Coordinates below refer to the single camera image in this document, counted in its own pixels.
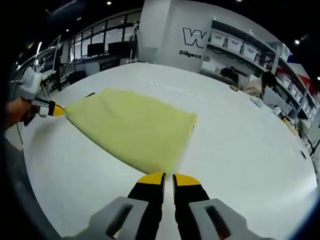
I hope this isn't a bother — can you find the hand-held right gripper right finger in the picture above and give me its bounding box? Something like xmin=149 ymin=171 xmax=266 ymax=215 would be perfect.
xmin=172 ymin=173 xmax=254 ymax=240

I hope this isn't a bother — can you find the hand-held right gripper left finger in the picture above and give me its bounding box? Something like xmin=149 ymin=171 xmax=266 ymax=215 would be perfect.
xmin=87 ymin=171 xmax=167 ymax=240

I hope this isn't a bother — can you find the yellow towel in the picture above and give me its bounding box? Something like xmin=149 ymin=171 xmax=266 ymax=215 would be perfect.
xmin=65 ymin=87 xmax=198 ymax=176

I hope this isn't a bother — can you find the person's left hand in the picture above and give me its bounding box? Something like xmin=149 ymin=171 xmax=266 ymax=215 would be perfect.
xmin=17 ymin=98 xmax=36 ymax=127

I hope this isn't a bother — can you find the dark office desk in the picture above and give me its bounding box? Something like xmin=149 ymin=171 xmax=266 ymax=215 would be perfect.
xmin=72 ymin=56 xmax=131 ymax=76

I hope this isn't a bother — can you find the black computer monitor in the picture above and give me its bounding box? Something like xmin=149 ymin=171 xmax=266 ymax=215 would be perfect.
xmin=87 ymin=42 xmax=105 ymax=57
xmin=107 ymin=41 xmax=130 ymax=55

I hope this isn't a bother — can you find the white coat rack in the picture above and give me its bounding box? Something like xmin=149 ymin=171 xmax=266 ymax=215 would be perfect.
xmin=126 ymin=23 xmax=141 ymax=65

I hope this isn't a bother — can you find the grey metal shelf rack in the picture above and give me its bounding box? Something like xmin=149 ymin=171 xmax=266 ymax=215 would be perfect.
xmin=208 ymin=18 xmax=316 ymax=121

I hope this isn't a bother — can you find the white storage bin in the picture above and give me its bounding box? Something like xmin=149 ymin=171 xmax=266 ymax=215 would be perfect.
xmin=241 ymin=42 xmax=258 ymax=58
xmin=211 ymin=33 xmax=226 ymax=47
xmin=226 ymin=37 xmax=242 ymax=52

